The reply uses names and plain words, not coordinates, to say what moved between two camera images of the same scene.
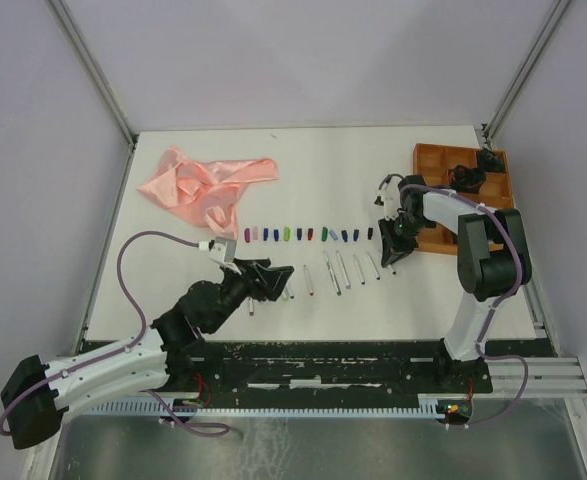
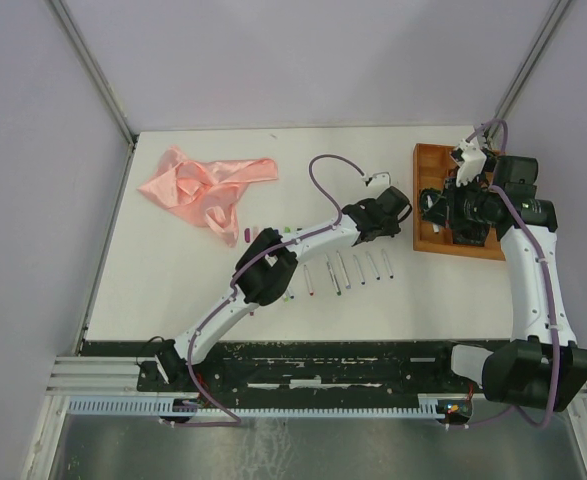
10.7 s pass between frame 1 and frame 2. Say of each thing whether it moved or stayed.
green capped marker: stayed
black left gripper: moved
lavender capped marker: stayed
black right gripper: moved
